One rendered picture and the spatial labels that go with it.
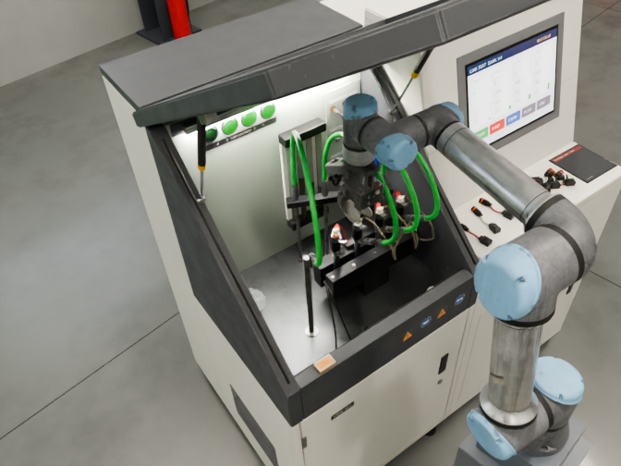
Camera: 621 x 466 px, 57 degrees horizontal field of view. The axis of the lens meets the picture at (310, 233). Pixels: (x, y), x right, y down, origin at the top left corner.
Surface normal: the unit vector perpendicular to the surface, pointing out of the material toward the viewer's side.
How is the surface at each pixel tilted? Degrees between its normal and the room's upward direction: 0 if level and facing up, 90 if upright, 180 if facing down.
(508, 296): 83
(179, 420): 0
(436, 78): 76
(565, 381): 8
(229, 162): 90
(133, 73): 0
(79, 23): 90
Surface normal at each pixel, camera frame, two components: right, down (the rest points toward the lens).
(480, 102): 0.55, 0.36
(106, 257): -0.04, -0.72
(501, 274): -0.86, 0.29
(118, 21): 0.71, 0.47
